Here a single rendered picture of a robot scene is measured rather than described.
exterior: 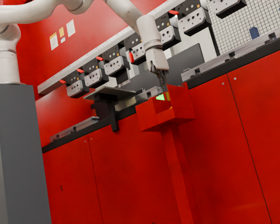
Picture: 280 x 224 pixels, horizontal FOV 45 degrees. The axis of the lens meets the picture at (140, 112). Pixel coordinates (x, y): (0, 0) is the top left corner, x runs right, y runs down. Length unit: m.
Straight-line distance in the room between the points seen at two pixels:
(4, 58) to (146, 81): 1.26
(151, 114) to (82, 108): 1.60
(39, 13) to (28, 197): 0.88
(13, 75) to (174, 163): 0.87
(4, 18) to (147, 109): 0.83
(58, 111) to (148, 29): 1.48
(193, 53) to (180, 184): 1.23
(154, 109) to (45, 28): 1.57
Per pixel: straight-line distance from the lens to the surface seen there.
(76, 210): 2.22
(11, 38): 1.87
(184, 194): 1.44
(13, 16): 1.80
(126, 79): 2.10
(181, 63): 2.49
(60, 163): 2.32
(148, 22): 1.55
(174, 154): 1.45
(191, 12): 1.86
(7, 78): 1.70
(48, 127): 2.71
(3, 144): 1.55
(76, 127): 2.38
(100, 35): 2.30
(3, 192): 1.53
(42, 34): 2.84
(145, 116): 1.48
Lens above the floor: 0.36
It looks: 15 degrees up
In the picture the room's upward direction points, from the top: 12 degrees counter-clockwise
